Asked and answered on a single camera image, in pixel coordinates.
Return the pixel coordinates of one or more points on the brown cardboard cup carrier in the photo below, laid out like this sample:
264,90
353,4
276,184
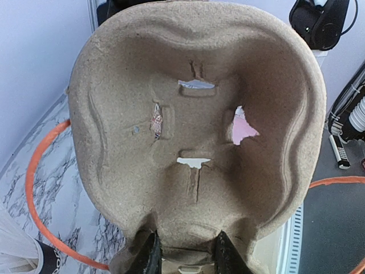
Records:
199,61

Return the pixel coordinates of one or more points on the pink plastic plate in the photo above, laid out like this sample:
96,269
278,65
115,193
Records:
241,128

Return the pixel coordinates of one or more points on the stack of white cups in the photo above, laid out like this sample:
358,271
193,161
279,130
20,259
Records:
356,119

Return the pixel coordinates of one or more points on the black cup of straws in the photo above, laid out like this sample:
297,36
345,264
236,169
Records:
49,259

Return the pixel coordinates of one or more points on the red patterned ceramic bowl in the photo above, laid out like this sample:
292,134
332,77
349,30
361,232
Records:
157,121

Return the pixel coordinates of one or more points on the white power strip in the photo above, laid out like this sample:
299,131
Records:
340,153

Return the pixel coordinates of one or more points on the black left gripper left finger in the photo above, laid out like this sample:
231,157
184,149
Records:
149,259

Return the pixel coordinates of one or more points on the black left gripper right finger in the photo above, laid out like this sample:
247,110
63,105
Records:
227,260

